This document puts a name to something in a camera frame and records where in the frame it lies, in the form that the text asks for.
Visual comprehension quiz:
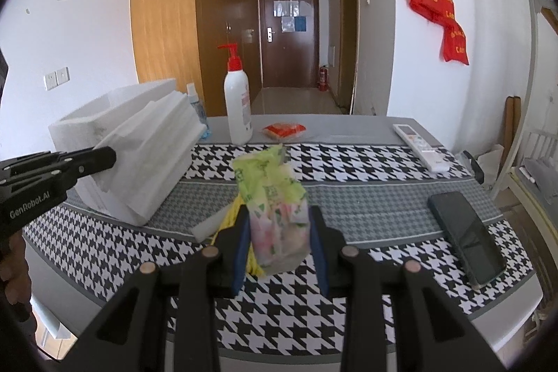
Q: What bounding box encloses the black smartphone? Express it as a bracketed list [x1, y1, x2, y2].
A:
[427, 192, 506, 290]

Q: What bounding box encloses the double wall socket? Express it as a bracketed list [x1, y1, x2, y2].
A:
[44, 67, 70, 91]

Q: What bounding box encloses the person's left hand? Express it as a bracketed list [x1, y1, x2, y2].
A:
[1, 231, 31, 322]

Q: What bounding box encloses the orange snack packet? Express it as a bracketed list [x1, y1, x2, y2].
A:
[262, 123, 307, 142]

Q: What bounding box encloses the red fire extinguisher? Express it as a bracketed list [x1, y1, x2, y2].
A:
[318, 66, 328, 92]

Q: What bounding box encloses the white pump bottle red cap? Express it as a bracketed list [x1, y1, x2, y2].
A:
[218, 43, 252, 145]

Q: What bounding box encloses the white remote control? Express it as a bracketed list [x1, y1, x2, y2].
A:
[392, 124, 450, 174]

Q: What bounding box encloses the yellow cloth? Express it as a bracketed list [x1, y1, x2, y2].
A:
[211, 195, 265, 279]

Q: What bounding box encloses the red hanging cloth bag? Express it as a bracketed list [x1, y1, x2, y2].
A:
[409, 0, 469, 65]

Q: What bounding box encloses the small clear blue bottle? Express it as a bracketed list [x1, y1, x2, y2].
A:
[186, 83, 211, 140]

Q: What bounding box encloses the dark brown entrance door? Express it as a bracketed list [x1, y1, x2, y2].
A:
[260, 0, 320, 89]

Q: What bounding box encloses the side door frame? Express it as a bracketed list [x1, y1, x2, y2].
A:
[339, 0, 360, 114]

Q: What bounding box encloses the wooden wardrobe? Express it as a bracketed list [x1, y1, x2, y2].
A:
[130, 0, 262, 116]

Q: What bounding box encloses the white foam box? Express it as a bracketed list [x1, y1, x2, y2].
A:
[48, 78, 206, 227]

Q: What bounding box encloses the white metal bunk bed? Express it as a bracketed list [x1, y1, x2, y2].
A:
[492, 0, 557, 233]

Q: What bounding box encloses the green tissue pack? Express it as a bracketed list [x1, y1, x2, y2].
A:
[232, 144, 310, 276]

